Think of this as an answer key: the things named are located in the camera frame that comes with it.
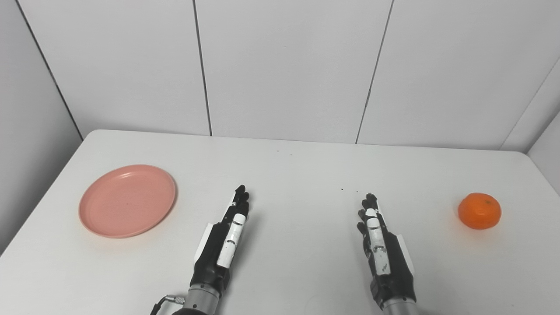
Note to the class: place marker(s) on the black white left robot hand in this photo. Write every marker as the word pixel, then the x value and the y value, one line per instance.
pixel 214 258

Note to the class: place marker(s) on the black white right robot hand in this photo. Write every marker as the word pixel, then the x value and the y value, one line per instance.
pixel 391 267

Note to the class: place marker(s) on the orange fruit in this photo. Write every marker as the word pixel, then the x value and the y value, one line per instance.
pixel 479 211

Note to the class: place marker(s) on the pink round plate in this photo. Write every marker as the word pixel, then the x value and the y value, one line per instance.
pixel 127 201

